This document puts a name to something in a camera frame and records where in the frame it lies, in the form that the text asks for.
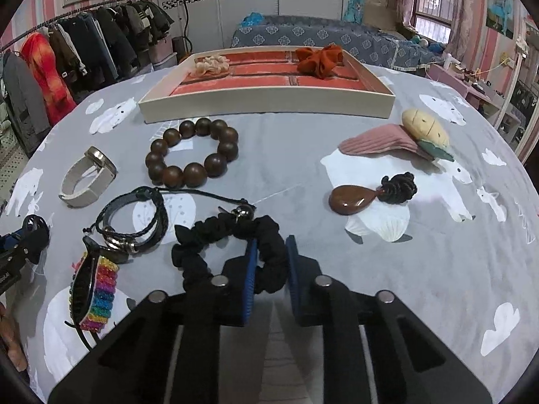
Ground brown wooden bead bracelet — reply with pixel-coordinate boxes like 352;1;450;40
145;118;240;190

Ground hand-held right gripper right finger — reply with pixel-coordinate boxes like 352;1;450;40
285;236;493;404

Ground row of hanging clothes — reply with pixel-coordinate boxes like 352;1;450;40
0;0;175;154

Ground person's left hand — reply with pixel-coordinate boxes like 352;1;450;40
0;303;28;373

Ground black scrunchie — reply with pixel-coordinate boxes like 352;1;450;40
170;214;292;295

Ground bed with blue cover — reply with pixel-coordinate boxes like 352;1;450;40
230;14;439;71

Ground metal clothes rack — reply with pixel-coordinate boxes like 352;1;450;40
0;0;141;51

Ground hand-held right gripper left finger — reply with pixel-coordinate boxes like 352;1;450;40
47;238;264;404

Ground white framed mirror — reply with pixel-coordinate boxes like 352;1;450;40
495;36;539;163

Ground white sliding door wardrobe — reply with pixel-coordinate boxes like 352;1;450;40
161;0;351;53

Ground pink side table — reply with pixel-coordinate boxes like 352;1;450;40
426;62;494;108

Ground beige jewelry tray red lining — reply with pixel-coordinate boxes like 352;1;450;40
138;45;397;125

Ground beige watch band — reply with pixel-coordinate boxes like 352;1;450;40
58;146;119;208

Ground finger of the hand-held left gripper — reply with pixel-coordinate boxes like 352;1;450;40
22;214;51;264

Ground rainbow coil hair tie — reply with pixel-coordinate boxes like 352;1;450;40
69;252;121;332

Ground black braided leather bracelet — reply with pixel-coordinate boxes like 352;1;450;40
84;187;257;256

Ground beige scrunchie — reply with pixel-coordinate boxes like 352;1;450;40
194;56;231;77

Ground wall poster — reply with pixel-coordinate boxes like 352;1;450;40
485;0;517;38

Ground window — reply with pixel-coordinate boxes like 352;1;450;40
415;0;459;47

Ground stacked storage boxes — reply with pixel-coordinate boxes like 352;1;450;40
148;35;178;71

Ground pink ribbed hair clip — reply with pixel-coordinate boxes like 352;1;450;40
339;124;435;161

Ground black garment steamer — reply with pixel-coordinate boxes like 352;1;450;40
169;0;195;63

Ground brown teardrop hair tie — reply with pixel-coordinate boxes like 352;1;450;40
329;172;418;216

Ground corn plush hair clip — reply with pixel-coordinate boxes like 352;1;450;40
401;108;455;163

